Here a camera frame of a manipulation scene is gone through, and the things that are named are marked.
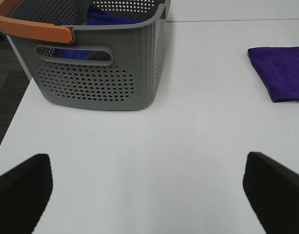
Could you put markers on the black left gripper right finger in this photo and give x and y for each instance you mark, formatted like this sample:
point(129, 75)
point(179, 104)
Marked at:
point(272, 190)

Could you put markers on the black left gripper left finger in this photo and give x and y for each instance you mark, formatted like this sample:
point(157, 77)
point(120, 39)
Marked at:
point(25, 191)

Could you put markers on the purple towel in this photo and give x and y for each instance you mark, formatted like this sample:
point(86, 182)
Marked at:
point(278, 68)

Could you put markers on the grey perforated plastic basket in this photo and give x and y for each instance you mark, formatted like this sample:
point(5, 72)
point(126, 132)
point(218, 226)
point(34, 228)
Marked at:
point(128, 76)

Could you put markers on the blue towel in basket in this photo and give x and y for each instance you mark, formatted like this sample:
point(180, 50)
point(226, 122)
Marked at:
point(95, 16)

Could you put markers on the orange basket handle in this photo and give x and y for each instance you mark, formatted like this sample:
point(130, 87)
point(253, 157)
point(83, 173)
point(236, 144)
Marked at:
point(30, 29)

